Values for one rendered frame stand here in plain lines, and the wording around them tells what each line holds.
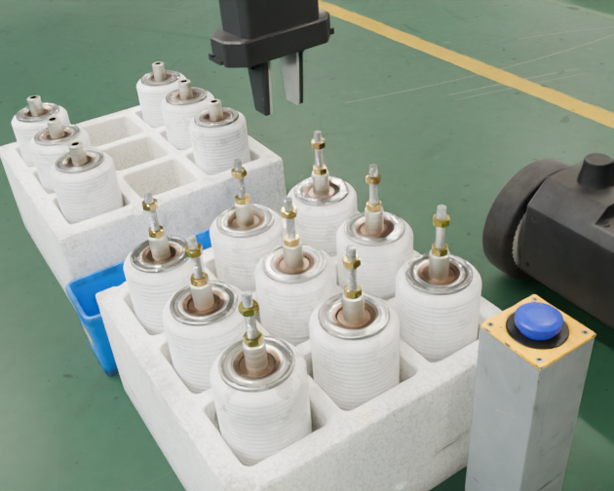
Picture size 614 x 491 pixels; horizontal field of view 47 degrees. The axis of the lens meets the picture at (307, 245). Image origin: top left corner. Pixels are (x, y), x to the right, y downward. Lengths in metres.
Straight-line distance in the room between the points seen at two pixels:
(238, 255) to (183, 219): 0.29
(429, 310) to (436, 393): 0.09
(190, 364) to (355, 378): 0.18
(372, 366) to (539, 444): 0.18
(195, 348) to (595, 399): 0.55
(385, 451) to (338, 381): 0.09
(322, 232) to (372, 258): 0.12
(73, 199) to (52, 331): 0.23
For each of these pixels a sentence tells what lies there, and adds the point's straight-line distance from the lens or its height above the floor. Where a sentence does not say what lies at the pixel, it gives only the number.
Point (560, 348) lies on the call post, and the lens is 0.64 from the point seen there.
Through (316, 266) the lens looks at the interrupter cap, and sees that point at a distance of 0.82.
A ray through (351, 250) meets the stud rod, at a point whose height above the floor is 0.34.
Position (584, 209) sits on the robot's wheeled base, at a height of 0.20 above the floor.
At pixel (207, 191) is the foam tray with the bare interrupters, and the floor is 0.17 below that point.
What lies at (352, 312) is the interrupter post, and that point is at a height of 0.27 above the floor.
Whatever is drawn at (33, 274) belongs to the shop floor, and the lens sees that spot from 1.38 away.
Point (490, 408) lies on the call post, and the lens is 0.70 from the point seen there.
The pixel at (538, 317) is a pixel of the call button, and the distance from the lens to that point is 0.64.
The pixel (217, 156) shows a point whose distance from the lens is 1.19.
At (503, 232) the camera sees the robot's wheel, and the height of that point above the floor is 0.12.
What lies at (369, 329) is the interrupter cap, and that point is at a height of 0.25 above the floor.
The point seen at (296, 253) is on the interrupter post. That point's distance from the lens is 0.81.
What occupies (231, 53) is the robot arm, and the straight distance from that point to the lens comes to 0.66.
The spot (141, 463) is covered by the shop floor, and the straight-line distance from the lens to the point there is 0.98.
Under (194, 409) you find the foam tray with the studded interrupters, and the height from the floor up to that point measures 0.18.
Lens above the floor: 0.74
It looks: 35 degrees down
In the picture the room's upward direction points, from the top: 5 degrees counter-clockwise
